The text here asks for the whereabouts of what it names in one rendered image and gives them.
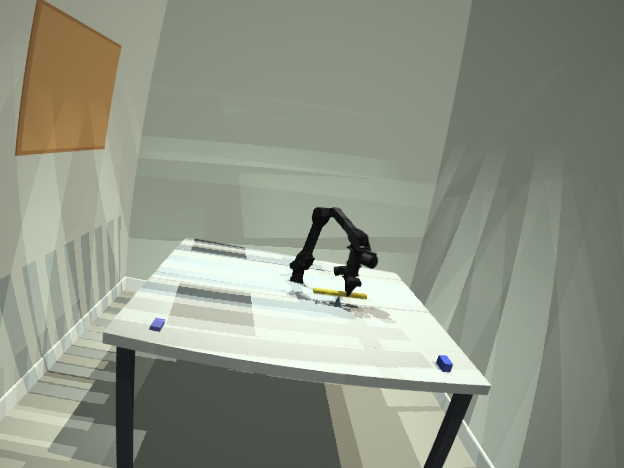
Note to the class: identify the yellow bar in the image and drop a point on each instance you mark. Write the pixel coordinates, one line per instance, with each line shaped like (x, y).
(339, 293)

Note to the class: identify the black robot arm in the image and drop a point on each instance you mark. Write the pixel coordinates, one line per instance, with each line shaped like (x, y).
(357, 238)

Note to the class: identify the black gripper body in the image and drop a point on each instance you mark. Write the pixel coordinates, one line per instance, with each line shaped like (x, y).
(354, 272)

